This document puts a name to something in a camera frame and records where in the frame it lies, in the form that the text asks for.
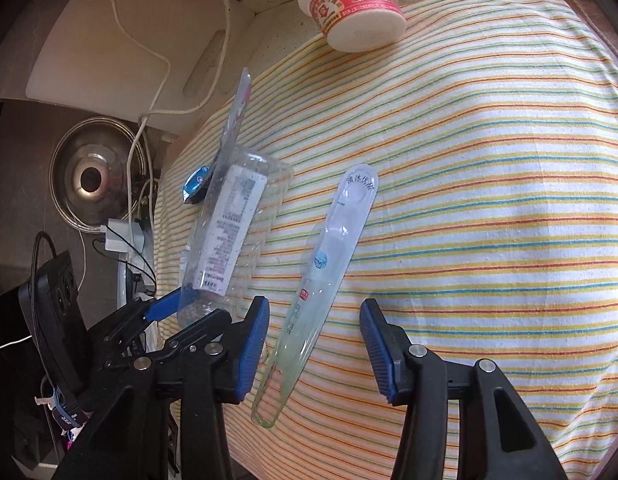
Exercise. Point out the white charger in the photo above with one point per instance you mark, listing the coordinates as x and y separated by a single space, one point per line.
121 235

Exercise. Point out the striped towel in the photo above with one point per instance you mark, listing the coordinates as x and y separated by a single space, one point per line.
489 185

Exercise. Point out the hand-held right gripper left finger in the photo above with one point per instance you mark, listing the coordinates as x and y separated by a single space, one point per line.
251 350

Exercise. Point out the white flat device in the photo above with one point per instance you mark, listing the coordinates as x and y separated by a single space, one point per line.
126 280

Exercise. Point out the red white yogurt cup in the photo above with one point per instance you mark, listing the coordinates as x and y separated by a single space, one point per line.
359 15

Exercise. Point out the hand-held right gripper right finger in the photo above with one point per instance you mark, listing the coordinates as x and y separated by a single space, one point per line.
379 355

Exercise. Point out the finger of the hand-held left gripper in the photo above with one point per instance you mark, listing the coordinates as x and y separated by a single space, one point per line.
199 332
161 307

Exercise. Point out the clear blister pack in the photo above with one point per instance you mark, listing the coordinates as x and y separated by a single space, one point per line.
229 220

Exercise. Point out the steel pot lid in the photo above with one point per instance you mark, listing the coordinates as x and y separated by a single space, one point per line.
91 177

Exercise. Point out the clear toothbrush package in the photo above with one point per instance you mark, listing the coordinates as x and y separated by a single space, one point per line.
339 230

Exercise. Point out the white cutting board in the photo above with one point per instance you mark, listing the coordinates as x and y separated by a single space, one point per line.
114 60

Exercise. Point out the black power strip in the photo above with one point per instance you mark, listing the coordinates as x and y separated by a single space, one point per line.
59 300

